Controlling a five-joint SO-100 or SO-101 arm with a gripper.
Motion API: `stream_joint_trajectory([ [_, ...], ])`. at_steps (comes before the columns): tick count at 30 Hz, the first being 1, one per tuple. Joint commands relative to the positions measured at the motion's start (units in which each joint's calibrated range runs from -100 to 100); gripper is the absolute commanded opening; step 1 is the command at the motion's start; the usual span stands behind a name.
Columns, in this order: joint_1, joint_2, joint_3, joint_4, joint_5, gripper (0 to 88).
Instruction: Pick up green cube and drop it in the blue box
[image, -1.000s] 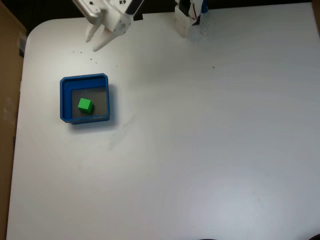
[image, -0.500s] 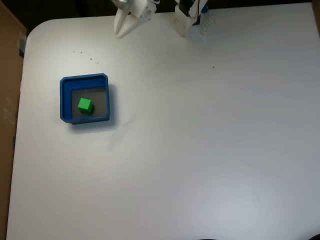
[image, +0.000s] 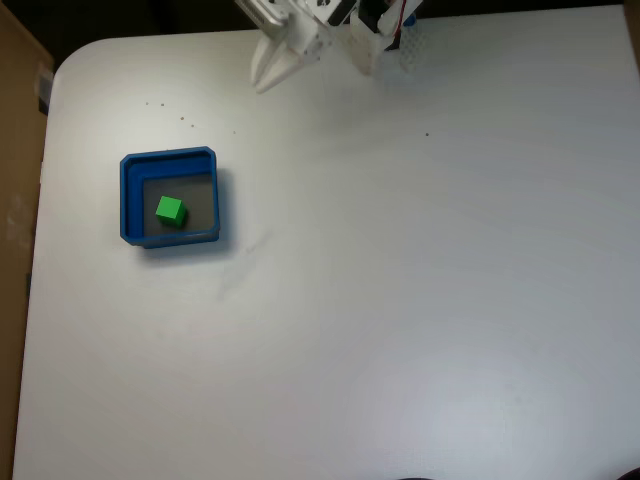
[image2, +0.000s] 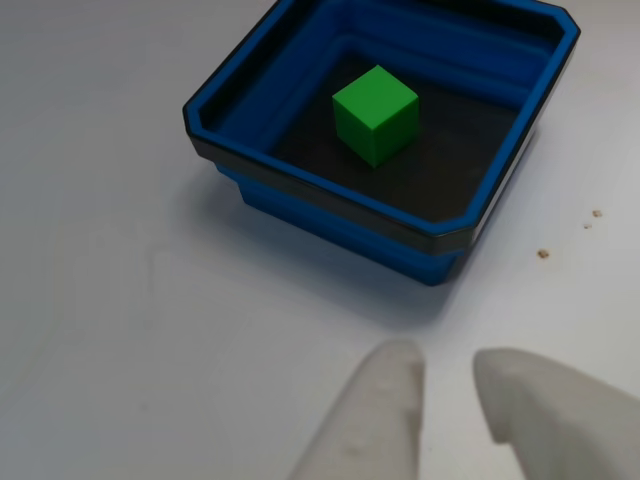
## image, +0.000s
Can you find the silver camera box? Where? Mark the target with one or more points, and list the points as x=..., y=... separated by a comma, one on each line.
x=262, y=15

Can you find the white perforated base plate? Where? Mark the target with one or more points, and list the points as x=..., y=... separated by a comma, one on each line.
x=412, y=50

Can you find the green cube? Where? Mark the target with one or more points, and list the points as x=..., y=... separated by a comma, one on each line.
x=169, y=210

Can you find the blue table clamp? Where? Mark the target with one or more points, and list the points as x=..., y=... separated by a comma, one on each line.
x=410, y=21

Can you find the blue box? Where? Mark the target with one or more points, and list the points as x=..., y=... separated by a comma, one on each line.
x=131, y=200

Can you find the brown cardboard panel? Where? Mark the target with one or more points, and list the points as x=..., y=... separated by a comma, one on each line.
x=20, y=200

